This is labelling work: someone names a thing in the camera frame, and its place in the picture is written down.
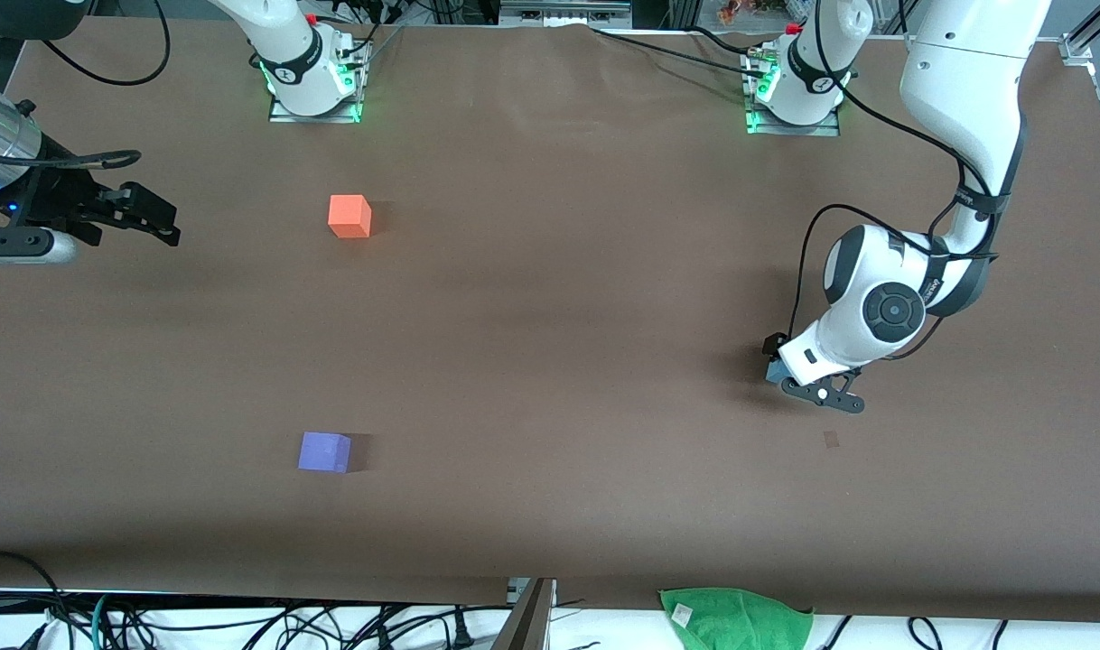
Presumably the black cable with plug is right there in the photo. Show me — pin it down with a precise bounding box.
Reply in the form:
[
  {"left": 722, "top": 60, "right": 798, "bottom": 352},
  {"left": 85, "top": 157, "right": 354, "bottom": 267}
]
[{"left": 270, "top": 603, "right": 479, "bottom": 650}]

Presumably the teal cable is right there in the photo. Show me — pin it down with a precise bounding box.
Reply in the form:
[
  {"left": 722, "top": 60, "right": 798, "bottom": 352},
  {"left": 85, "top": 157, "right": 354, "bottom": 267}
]
[{"left": 89, "top": 591, "right": 123, "bottom": 650}]

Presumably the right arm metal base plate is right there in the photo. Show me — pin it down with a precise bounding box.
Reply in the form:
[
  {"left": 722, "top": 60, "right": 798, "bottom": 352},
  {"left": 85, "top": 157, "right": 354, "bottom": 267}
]
[{"left": 268, "top": 41, "right": 368, "bottom": 125}]

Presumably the grey metal post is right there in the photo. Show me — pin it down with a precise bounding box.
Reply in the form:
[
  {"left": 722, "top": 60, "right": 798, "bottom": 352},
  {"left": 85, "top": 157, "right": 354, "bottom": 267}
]
[{"left": 490, "top": 578, "right": 558, "bottom": 650}]

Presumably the brown table cover sheet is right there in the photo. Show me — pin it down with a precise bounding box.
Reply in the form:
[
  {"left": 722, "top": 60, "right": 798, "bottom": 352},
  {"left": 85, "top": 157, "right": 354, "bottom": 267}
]
[{"left": 0, "top": 16, "right": 1100, "bottom": 624}]

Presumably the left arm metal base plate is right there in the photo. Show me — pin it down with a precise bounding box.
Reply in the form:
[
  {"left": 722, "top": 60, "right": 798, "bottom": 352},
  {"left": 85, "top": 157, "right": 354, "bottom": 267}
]
[{"left": 744, "top": 50, "right": 843, "bottom": 138}]

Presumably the black looped floor cable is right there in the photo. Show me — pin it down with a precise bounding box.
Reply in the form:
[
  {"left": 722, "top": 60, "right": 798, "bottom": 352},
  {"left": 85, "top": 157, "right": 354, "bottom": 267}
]
[{"left": 0, "top": 550, "right": 74, "bottom": 650}]

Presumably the aluminium corner profile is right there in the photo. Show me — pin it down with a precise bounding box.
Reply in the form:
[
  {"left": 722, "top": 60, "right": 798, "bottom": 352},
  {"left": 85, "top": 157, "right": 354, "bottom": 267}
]
[{"left": 1060, "top": 0, "right": 1100, "bottom": 64}]

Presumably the black cable across table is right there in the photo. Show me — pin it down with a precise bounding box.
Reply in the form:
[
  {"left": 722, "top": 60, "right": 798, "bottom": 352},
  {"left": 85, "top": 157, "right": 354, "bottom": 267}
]
[{"left": 589, "top": 25, "right": 772, "bottom": 82}]

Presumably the orange foam block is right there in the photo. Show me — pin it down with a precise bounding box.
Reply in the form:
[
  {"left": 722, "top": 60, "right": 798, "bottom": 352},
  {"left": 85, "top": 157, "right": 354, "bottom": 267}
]
[{"left": 328, "top": 194, "right": 373, "bottom": 239}]

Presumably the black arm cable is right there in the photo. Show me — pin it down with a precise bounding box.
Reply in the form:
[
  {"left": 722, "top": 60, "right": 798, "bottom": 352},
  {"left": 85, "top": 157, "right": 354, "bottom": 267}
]
[
  {"left": 788, "top": 54, "right": 1030, "bottom": 362},
  {"left": 42, "top": 0, "right": 172, "bottom": 88}
]

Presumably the aluminium frame with ports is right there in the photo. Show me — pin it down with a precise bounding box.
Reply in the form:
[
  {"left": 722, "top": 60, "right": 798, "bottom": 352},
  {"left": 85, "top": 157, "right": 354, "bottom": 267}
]
[{"left": 499, "top": 0, "right": 634, "bottom": 30}]

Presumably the purple foam block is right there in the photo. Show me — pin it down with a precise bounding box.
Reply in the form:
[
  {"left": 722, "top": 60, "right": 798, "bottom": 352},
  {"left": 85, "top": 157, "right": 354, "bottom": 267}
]
[{"left": 298, "top": 432, "right": 352, "bottom": 474}]

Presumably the green cloth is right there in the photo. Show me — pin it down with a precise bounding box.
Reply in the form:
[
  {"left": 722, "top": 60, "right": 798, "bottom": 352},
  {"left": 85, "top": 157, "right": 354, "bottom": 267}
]
[{"left": 659, "top": 588, "right": 816, "bottom": 650}]

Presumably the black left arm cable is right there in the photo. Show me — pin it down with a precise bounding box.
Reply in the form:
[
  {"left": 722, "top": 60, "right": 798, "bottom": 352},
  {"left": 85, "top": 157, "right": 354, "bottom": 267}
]
[{"left": 788, "top": 54, "right": 1030, "bottom": 362}]

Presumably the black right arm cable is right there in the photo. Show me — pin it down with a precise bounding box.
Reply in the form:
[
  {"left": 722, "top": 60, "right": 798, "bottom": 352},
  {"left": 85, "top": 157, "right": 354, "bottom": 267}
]
[{"left": 42, "top": 0, "right": 172, "bottom": 88}]

